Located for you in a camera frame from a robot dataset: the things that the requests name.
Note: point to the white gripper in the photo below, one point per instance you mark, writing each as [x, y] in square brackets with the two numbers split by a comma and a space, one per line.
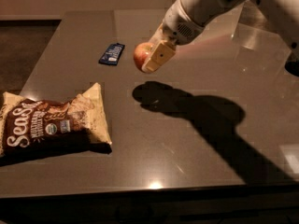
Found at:
[177, 28]

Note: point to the red apple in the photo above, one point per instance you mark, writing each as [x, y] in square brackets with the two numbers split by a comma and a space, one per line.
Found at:
[141, 54]

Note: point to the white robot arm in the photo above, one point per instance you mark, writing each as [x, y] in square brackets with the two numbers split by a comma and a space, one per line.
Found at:
[282, 14]

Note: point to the brown chip bag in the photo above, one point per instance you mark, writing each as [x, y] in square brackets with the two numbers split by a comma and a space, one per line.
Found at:
[32, 130]

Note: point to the blue snack bar wrapper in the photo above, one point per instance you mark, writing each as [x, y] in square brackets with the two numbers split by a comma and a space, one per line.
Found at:
[112, 54]

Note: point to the metal container box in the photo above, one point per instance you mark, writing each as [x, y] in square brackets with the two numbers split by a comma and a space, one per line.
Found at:
[252, 27]

